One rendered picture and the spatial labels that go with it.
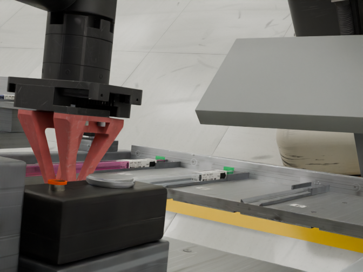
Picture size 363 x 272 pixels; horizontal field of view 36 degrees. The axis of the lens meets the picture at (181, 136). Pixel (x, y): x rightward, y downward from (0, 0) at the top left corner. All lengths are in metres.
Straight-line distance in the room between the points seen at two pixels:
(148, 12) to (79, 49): 2.44
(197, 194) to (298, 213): 0.11
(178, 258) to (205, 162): 0.47
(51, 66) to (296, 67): 0.73
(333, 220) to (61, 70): 0.27
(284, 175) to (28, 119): 0.37
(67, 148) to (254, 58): 0.78
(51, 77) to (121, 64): 2.10
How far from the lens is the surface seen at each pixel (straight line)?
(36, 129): 0.48
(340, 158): 1.50
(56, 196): 0.24
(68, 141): 0.46
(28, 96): 0.48
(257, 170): 0.76
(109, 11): 0.48
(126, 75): 2.48
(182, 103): 2.17
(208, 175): 0.68
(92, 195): 0.25
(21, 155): 0.71
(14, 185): 0.23
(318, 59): 1.14
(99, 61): 0.47
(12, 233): 0.24
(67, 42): 0.47
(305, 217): 0.53
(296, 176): 0.73
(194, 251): 0.35
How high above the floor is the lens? 1.26
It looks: 38 degrees down
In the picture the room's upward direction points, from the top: 24 degrees counter-clockwise
